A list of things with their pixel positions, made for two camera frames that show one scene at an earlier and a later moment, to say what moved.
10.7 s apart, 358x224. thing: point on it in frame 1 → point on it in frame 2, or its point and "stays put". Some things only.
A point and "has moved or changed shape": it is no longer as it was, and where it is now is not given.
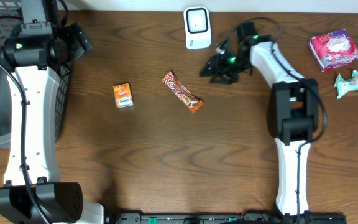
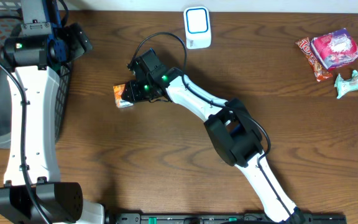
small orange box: [123, 95] stays put
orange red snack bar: [173, 83] has moved or changed shape
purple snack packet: [333, 50] stays put
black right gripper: [216, 63] → [133, 94]
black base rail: [260, 218] stays put
